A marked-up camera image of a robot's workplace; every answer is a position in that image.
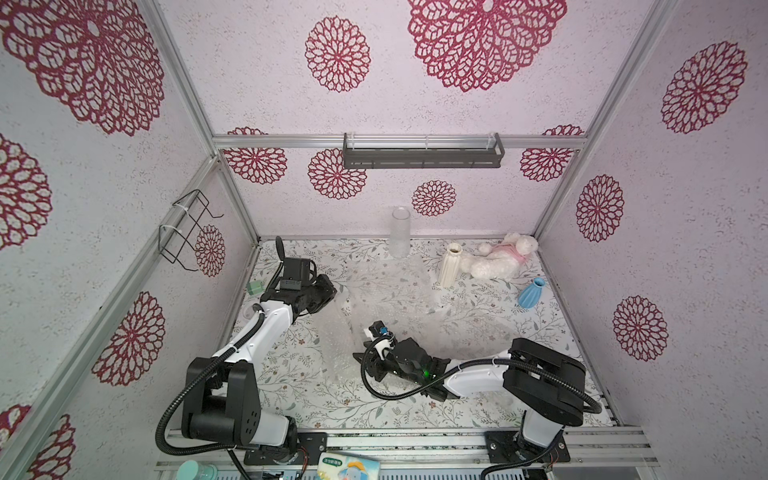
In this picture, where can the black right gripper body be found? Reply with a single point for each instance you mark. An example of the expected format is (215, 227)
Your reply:
(372, 354)

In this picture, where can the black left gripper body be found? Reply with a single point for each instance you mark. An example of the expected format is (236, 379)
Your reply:
(319, 293)

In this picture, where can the white cream vase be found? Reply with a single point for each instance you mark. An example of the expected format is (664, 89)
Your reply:
(450, 266)

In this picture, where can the clear glass vase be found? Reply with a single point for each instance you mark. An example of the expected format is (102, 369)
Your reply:
(399, 234)

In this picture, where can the blue vase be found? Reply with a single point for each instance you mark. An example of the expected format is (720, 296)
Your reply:
(531, 295)

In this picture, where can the bubble wrap sheet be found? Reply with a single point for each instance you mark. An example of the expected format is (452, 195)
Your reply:
(339, 327)

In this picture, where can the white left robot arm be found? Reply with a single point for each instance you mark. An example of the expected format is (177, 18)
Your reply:
(219, 408)

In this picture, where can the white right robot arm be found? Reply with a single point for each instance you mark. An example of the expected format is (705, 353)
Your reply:
(549, 384)

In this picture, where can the green small box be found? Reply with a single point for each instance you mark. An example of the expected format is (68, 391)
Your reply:
(255, 288)

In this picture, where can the tissue pack with cartoon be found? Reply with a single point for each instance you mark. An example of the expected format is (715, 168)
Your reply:
(334, 466)

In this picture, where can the white plush dog pink shirt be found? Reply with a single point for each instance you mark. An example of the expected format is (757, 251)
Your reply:
(503, 260)

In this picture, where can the teal bottle cap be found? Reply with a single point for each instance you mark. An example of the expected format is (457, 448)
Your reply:
(195, 470)

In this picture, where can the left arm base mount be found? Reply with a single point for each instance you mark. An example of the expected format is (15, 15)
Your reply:
(302, 448)

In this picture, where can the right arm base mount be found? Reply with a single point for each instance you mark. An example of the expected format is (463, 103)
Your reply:
(508, 446)

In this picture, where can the black wire wall basket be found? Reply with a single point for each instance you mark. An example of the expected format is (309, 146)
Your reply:
(175, 239)

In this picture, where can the black wall shelf rack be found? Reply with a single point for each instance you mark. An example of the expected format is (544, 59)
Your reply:
(422, 155)

